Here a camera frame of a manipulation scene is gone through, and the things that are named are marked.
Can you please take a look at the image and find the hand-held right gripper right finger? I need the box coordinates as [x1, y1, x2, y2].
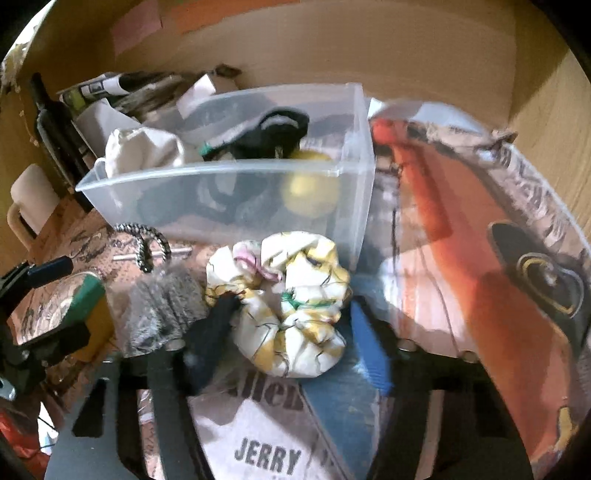
[348, 298, 536, 480]

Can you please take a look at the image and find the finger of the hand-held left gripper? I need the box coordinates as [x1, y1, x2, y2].
[0, 257, 75, 291]
[14, 320, 92, 365]

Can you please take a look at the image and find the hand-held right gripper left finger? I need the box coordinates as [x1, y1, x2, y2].
[44, 295, 241, 480]

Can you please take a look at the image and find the green yellow sponge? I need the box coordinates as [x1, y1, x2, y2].
[59, 271, 115, 363]

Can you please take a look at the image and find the floral yellow white scrunchie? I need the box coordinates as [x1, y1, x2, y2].
[204, 230, 355, 380]

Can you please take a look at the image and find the clear plastic storage box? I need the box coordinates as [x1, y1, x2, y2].
[75, 82, 378, 274]

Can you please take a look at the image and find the grey furry cloth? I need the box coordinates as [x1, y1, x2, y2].
[121, 269, 211, 358]

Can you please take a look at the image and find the red cloth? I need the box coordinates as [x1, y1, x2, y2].
[0, 406, 51, 467]

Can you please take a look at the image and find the cream chair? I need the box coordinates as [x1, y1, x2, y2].
[6, 163, 62, 241]

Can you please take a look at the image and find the thin metal rod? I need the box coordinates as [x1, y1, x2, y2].
[113, 247, 193, 262]

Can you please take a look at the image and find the dark glass bottle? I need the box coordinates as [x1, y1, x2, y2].
[29, 73, 92, 214]

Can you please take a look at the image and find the white cloth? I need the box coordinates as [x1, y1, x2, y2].
[104, 127, 186, 178]

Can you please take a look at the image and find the white paper bag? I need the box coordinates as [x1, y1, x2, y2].
[75, 100, 141, 160]

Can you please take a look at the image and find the yellow ball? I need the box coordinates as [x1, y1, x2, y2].
[281, 149, 341, 217]

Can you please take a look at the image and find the white marker tube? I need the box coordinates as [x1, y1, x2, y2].
[56, 65, 243, 121]

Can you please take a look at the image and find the black sock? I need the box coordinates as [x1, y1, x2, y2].
[201, 106, 311, 161]

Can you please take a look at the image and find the black white braided bracelet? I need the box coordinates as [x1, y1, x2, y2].
[112, 222, 172, 274]

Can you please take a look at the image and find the pink wall paper sheet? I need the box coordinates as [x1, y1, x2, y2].
[107, 0, 163, 57]

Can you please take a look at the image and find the orange wall paper sheet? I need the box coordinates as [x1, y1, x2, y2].
[159, 0, 301, 35]

